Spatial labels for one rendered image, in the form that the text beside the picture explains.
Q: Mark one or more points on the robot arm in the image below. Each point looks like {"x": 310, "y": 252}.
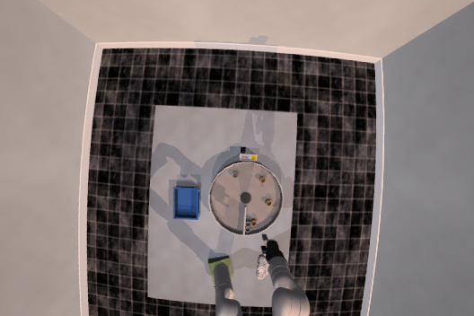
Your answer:
{"x": 289, "y": 299}

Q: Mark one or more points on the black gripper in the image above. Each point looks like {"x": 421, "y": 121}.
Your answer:
{"x": 269, "y": 259}

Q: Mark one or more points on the blue open crate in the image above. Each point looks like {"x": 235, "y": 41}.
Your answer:
{"x": 186, "y": 203}

